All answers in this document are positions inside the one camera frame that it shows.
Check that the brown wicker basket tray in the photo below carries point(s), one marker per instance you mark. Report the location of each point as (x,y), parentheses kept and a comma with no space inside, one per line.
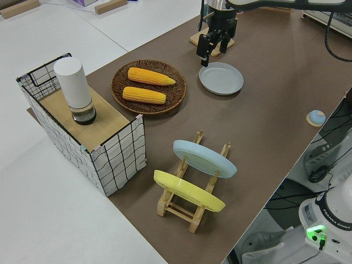
(118,90)

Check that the wooden dish rack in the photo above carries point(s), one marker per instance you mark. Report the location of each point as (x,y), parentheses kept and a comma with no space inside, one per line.
(195,220)

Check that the gray plate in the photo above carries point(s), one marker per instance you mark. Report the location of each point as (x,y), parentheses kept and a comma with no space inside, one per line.
(220,79)

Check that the light wooden block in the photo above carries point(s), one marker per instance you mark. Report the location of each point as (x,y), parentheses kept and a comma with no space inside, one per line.
(13,11)
(107,6)

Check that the yellow plate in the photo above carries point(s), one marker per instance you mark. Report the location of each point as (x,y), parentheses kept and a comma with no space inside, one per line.
(187,189)

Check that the wooden mug tree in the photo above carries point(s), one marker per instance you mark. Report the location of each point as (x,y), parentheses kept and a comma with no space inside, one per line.
(193,39)

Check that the yellow corn cob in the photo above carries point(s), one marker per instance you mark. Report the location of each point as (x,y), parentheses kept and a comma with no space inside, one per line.
(148,76)
(143,94)

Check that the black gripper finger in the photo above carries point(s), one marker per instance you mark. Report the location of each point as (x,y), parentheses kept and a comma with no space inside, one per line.
(225,44)
(203,46)

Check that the purple box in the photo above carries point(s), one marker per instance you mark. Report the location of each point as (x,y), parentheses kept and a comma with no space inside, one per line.
(83,2)

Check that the white cylinder with dark base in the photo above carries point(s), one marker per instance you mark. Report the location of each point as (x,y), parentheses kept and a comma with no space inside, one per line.
(72,82)

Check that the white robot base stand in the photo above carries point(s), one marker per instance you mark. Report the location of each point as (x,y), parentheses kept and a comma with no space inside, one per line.
(264,247)

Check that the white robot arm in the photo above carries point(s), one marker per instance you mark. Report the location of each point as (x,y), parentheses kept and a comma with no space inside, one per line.
(324,220)

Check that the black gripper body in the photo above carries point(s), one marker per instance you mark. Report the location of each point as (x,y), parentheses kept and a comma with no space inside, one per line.
(221,22)

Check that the light wooden lid board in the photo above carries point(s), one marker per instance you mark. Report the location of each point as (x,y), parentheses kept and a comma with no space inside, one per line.
(110,123)

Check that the light blue plate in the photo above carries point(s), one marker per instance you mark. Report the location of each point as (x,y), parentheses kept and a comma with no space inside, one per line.
(203,159)

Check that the blue call bell wooden base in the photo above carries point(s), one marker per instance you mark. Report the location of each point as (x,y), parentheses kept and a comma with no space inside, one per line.
(316,116)

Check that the cream toaster oven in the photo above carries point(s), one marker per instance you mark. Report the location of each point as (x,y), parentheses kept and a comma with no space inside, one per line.
(341,23)

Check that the brown table mat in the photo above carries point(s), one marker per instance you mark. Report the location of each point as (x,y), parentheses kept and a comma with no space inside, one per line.
(247,123)

